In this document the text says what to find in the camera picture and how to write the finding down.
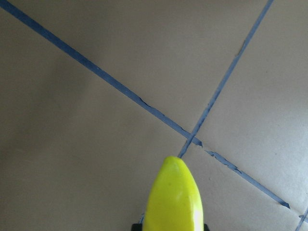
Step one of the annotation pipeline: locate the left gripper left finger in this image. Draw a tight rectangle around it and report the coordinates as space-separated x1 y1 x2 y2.
131 223 143 231

